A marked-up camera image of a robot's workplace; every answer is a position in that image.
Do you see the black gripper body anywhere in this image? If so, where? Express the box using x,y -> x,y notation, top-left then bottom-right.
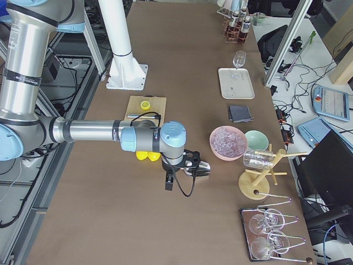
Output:
161,149 -> 200,191

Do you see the copper wire bottle basket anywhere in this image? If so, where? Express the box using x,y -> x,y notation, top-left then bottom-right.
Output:
217,7 -> 251,44

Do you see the tea bottle white cap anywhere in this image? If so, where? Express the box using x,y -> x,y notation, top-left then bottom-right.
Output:
238,16 -> 251,44

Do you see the tea bottle in basket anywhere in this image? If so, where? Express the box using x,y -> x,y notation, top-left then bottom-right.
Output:
224,10 -> 239,42
238,8 -> 247,27

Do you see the steel ice scoop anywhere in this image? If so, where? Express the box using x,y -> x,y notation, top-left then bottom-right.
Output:
184,161 -> 211,177

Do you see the yellow lemon lower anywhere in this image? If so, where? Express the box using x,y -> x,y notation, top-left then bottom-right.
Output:
147,152 -> 161,162

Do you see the yellow lemon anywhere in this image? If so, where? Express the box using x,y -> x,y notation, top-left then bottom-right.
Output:
136,151 -> 148,161
147,152 -> 161,162

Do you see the pink bowl of ice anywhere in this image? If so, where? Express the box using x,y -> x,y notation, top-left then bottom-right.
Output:
209,126 -> 248,161

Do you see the yellow lemon upper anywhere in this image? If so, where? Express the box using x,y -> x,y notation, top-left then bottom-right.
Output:
136,151 -> 148,161

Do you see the steel muddler black tip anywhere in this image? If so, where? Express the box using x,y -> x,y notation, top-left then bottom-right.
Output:
126,114 -> 159,119

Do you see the bamboo cutting board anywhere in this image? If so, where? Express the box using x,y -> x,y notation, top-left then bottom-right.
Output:
125,96 -> 167,125

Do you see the grey folded cloth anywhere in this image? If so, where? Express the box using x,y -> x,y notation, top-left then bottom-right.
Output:
228,105 -> 253,123

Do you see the clear glass mug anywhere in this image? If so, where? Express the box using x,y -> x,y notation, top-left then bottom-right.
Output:
243,149 -> 275,169

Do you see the green bowl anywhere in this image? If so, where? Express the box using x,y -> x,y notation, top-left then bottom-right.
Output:
245,130 -> 269,150

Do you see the wooden cup tree stand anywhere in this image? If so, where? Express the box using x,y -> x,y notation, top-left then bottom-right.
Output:
238,145 -> 307,200

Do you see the half lemon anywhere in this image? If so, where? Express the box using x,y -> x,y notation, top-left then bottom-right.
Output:
140,100 -> 151,110

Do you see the cream rabbit tray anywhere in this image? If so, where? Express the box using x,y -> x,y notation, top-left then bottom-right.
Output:
218,68 -> 255,99

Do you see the wine glass rack tray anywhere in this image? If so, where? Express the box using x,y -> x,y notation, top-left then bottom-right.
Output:
240,189 -> 313,264

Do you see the clear wine glass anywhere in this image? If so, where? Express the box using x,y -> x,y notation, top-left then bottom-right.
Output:
231,50 -> 247,79

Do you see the blue teach pendant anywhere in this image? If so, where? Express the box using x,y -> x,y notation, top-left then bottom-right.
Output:
297,117 -> 352,149
312,86 -> 350,122

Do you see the black monitor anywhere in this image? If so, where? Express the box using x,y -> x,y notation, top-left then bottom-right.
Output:
299,131 -> 352,234

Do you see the white robot column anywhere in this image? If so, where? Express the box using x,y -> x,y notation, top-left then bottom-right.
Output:
99,0 -> 132,66

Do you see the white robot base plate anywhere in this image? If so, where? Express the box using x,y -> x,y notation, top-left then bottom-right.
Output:
106,64 -> 148,91

